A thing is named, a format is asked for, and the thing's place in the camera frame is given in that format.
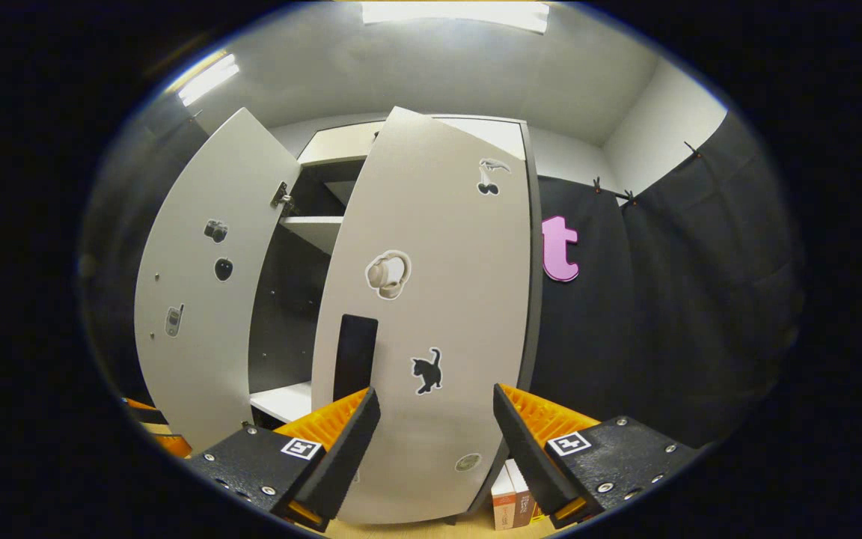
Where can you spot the brown white box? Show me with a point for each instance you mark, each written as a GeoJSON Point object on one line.
{"type": "Point", "coordinates": [506, 501]}

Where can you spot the white grey shoe cabinet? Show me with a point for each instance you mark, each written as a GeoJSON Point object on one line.
{"type": "Point", "coordinates": [289, 299]}

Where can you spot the narrow ceiling light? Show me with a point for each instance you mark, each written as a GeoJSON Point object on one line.
{"type": "Point", "coordinates": [210, 78]}

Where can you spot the black backdrop cloth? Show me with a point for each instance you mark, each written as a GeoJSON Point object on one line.
{"type": "Point", "coordinates": [663, 314]}

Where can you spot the metal door hinge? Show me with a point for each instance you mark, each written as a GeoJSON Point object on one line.
{"type": "Point", "coordinates": [280, 196]}

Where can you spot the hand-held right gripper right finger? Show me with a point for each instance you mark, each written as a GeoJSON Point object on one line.
{"type": "Point", "coordinates": [524, 457]}

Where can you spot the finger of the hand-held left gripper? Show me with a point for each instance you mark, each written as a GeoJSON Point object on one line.
{"type": "Point", "coordinates": [143, 408]}
{"type": "Point", "coordinates": [173, 445]}

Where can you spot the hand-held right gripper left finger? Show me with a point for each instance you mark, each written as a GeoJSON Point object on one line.
{"type": "Point", "coordinates": [349, 449]}

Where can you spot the large ceiling light panel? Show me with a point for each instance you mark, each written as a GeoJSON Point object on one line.
{"type": "Point", "coordinates": [453, 13]}

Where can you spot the white cabinet door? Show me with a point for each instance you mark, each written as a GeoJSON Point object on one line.
{"type": "Point", "coordinates": [438, 299]}
{"type": "Point", "coordinates": [191, 262]}

